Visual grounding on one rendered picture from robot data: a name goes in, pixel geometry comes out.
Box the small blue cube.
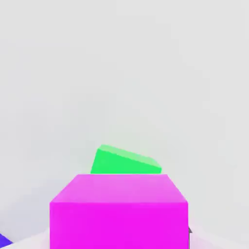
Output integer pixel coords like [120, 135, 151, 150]
[0, 232, 14, 248]

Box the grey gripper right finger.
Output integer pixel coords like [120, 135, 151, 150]
[188, 226, 226, 249]

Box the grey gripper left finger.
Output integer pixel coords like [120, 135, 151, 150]
[1, 229, 51, 249]

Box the small magenta cube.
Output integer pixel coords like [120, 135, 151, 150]
[49, 174, 189, 249]

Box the small green cube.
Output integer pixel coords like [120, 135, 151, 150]
[90, 144, 162, 175]

